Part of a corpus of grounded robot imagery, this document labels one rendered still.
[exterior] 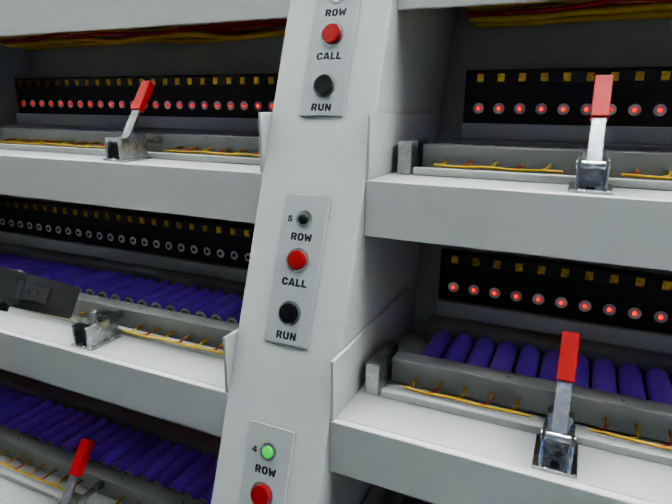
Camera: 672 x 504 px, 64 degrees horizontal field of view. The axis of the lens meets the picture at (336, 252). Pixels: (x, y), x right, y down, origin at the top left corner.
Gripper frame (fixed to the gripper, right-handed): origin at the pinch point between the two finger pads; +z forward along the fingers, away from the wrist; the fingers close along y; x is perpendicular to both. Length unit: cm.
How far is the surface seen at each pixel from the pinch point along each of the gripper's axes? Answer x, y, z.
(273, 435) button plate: -6.7, 22.9, 6.5
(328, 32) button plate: 25.5, 22.5, 0.0
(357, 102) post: 20.1, 25.8, 1.7
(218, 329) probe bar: 0.7, 12.5, 10.6
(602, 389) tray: 2.5, 46.1, 14.3
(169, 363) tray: -3.4, 9.9, 8.1
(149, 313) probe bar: 0.8, 3.8, 10.5
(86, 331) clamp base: -2.3, 1.0, 6.0
